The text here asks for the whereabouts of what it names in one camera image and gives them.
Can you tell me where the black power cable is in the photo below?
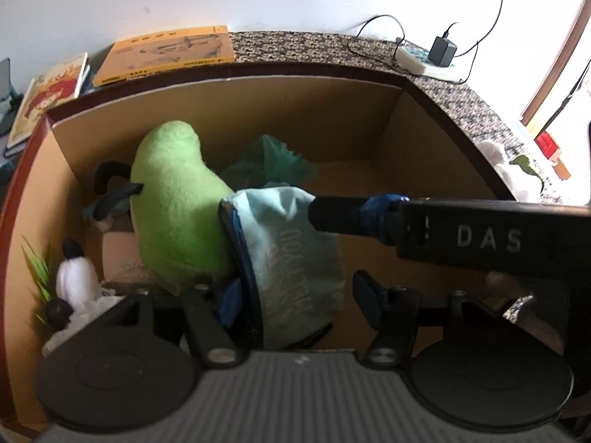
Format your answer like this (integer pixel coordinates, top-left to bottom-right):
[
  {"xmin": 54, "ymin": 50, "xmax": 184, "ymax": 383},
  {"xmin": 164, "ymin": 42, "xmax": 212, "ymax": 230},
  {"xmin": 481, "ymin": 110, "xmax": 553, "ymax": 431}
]
[{"xmin": 345, "ymin": 0, "xmax": 512, "ymax": 85}]

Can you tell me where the black power adapter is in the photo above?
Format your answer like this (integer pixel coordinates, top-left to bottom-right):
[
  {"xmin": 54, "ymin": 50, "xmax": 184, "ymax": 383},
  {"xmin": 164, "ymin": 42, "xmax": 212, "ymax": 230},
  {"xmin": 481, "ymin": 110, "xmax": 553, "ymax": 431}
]
[{"xmin": 428, "ymin": 36, "xmax": 457, "ymax": 67}]

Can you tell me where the white power strip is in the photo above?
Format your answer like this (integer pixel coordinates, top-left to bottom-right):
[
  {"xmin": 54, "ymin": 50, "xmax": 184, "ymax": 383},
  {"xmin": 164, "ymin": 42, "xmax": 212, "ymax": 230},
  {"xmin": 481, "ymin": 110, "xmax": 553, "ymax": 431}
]
[{"xmin": 394, "ymin": 45, "xmax": 464, "ymax": 82}]

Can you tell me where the patterned table cloth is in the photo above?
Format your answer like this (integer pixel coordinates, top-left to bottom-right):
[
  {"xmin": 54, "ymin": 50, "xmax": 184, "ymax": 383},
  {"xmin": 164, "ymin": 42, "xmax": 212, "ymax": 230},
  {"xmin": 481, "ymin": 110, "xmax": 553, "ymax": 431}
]
[{"xmin": 230, "ymin": 31, "xmax": 561, "ymax": 203}]

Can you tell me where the light blue fabric pouch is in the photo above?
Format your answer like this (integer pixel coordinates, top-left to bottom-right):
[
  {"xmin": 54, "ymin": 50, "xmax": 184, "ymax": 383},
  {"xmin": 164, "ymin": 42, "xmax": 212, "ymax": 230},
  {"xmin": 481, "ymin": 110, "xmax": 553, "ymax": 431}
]
[{"xmin": 218, "ymin": 186, "xmax": 346, "ymax": 350}]

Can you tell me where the teal mesh fabric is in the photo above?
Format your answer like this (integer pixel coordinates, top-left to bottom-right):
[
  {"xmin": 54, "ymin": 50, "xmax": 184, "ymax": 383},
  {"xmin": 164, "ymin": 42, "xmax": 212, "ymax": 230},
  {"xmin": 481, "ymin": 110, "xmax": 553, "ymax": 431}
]
[{"xmin": 219, "ymin": 135, "xmax": 318, "ymax": 191}]

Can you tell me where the right hand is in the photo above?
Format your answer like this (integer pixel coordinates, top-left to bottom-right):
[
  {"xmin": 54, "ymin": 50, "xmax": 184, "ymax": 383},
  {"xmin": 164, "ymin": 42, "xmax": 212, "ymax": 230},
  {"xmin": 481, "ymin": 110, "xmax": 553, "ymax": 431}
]
[{"xmin": 486, "ymin": 272, "xmax": 565, "ymax": 355}]

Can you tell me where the orange book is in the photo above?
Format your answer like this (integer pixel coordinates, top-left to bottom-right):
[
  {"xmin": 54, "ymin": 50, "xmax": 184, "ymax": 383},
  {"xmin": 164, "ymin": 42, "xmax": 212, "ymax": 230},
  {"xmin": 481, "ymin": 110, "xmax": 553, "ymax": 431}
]
[{"xmin": 93, "ymin": 26, "xmax": 235, "ymax": 87}]

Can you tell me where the red box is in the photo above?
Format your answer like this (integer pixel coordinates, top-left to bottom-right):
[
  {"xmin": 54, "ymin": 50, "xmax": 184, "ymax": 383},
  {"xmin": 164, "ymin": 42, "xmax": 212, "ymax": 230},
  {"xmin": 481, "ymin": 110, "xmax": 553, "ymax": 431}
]
[{"xmin": 535, "ymin": 131, "xmax": 561, "ymax": 161}]

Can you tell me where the white plush toy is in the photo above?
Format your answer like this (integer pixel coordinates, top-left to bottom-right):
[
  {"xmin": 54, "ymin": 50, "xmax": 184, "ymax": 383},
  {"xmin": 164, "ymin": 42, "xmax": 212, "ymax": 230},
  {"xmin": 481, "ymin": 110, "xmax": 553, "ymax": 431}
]
[{"xmin": 476, "ymin": 140, "xmax": 544, "ymax": 203}]

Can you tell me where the illustrated red-haired book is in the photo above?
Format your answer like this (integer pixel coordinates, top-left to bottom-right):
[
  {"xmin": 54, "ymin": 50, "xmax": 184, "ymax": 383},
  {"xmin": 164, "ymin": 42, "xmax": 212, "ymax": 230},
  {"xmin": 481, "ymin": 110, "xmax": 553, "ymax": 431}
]
[{"xmin": 4, "ymin": 52, "xmax": 89, "ymax": 155}]

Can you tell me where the brown cardboard box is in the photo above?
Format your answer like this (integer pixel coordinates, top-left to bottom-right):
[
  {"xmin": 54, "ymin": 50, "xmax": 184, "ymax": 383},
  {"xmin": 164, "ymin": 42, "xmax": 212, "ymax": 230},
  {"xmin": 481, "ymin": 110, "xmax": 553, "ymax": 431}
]
[{"xmin": 1, "ymin": 63, "xmax": 512, "ymax": 435}]

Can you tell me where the black white panda plush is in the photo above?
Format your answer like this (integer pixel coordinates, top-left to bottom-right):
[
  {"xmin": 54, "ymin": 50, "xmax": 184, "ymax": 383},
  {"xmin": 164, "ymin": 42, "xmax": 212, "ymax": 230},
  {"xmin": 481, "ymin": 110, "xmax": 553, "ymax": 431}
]
[{"xmin": 45, "ymin": 238, "xmax": 101, "ymax": 331}]

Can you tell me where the green plush toy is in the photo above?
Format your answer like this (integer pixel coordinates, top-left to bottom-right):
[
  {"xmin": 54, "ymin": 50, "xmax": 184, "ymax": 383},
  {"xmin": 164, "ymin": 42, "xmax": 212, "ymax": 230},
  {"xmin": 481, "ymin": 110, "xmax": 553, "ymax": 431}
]
[{"xmin": 94, "ymin": 119, "xmax": 236, "ymax": 296}]

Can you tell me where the green grass plant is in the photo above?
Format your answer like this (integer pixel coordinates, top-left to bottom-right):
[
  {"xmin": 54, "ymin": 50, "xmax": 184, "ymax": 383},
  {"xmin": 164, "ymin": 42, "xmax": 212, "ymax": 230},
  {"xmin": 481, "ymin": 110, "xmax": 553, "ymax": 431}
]
[{"xmin": 21, "ymin": 237, "xmax": 53, "ymax": 325}]

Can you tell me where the small mirror stand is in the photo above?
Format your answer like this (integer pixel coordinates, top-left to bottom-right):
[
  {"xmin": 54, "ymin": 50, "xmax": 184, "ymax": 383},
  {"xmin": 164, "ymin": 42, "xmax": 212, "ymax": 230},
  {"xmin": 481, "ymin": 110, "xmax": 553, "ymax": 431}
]
[{"xmin": 0, "ymin": 58, "xmax": 23, "ymax": 136}]

